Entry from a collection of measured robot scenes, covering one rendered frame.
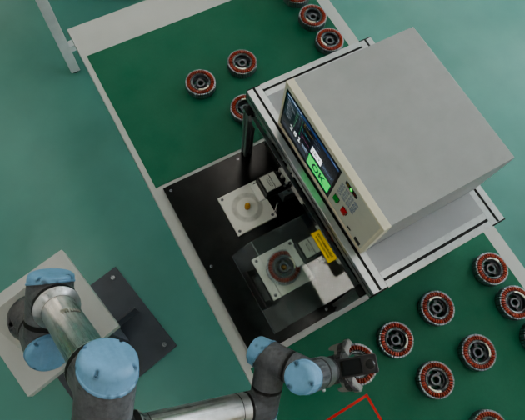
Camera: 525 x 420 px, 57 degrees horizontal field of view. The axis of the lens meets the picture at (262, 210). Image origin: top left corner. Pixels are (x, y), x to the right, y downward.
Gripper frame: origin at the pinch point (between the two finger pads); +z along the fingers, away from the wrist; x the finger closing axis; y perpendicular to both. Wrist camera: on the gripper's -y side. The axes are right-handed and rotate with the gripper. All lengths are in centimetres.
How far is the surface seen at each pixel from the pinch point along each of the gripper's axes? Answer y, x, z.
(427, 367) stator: -13.5, 5.2, 25.8
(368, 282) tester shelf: -12.8, -19.0, -14.2
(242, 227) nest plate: 27, -49, -1
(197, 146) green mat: 38, -83, -4
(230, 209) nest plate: 30, -56, -2
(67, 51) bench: 116, -177, 12
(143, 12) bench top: 48, -145, -11
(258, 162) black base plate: 20, -73, 6
